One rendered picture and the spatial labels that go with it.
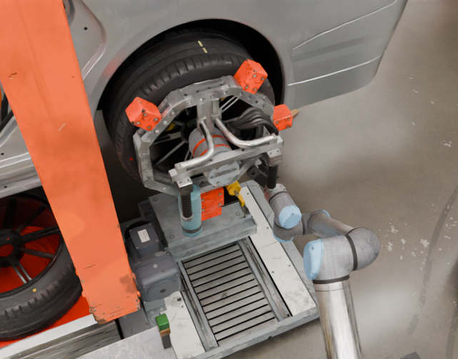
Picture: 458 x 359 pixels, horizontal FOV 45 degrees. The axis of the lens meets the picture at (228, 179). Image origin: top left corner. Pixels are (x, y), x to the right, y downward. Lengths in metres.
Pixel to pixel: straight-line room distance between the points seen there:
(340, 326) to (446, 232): 1.47
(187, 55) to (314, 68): 0.58
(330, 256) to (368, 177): 1.55
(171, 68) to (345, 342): 1.06
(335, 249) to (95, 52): 0.99
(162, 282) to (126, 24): 1.05
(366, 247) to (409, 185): 1.53
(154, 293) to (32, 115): 1.25
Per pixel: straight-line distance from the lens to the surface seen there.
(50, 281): 2.27
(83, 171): 1.45
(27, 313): 2.30
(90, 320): 2.28
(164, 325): 1.93
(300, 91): 2.37
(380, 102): 3.70
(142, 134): 2.01
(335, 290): 1.74
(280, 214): 2.18
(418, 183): 3.29
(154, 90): 1.95
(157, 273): 2.32
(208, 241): 2.67
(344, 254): 1.73
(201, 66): 1.97
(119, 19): 1.83
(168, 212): 2.71
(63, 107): 1.30
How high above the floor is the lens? 2.40
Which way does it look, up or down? 50 degrees down
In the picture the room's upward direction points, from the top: 1 degrees clockwise
